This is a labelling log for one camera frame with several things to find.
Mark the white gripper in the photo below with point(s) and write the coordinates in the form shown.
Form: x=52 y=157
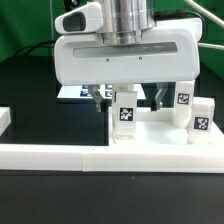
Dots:
x=168 y=53

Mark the white square tabletop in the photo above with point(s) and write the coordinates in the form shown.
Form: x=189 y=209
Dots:
x=158 y=128

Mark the white AprilTag base sheet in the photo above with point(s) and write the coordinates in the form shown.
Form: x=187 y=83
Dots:
x=76 y=92

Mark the white U-shaped fence obstacle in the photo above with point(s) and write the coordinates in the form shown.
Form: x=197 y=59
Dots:
x=125 y=157

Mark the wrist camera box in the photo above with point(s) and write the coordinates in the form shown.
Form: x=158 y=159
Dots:
x=84 y=19

